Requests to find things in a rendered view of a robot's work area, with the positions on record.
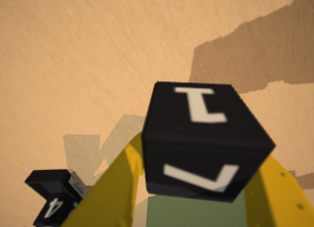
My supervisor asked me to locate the black number cube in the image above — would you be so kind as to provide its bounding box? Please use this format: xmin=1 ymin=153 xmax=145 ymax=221
xmin=32 ymin=194 xmax=78 ymax=227
xmin=141 ymin=82 xmax=276 ymax=203

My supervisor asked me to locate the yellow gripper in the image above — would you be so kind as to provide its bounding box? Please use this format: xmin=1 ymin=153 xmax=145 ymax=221
xmin=60 ymin=131 xmax=314 ymax=227

